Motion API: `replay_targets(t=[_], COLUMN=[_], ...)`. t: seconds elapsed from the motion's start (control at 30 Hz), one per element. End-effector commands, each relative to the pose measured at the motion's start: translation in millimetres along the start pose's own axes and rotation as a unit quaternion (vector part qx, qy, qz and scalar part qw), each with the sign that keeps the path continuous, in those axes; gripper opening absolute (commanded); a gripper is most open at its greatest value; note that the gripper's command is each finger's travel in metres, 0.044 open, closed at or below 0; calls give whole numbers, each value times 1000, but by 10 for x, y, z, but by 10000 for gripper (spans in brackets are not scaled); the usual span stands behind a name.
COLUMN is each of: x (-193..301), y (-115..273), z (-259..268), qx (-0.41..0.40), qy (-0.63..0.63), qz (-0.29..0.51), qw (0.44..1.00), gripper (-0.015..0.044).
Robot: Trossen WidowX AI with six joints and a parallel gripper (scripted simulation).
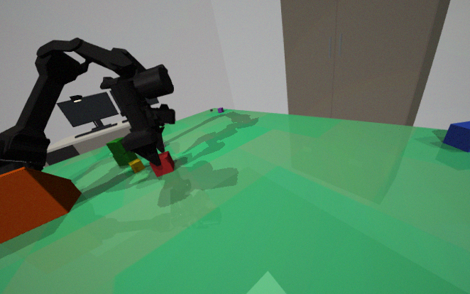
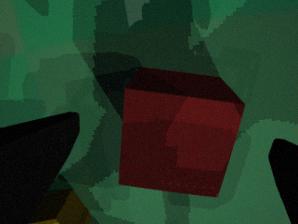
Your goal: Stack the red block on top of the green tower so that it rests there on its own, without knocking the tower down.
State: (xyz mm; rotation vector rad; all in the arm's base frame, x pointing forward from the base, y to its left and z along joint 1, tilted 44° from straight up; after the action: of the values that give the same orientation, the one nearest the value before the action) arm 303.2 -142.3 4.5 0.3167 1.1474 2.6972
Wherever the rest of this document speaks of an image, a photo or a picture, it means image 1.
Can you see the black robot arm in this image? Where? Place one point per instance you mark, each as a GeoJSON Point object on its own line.
{"type": "Point", "coordinates": [26, 141]}

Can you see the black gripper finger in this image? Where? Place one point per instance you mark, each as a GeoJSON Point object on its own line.
{"type": "Point", "coordinates": [149, 152]}
{"type": "Point", "coordinates": [160, 144]}

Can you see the yellow cube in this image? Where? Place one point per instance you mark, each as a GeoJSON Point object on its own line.
{"type": "Point", "coordinates": [137, 165]}

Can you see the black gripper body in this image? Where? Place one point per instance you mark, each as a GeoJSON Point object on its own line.
{"type": "Point", "coordinates": [141, 133]}

